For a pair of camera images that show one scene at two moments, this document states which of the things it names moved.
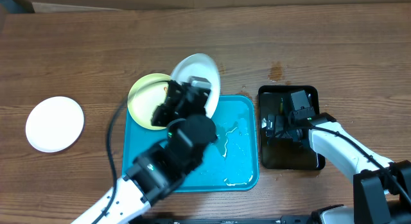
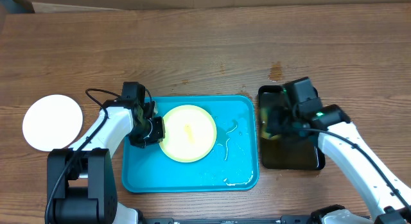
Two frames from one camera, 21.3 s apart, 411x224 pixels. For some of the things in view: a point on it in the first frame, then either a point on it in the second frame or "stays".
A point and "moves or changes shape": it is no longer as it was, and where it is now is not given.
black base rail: [295, 219] stays
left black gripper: [169, 104] to [160, 134]
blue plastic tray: [230, 164] stays
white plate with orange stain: [199, 65] to [52, 122]
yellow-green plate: [146, 93] moves or changes shape
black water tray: [277, 154] stays
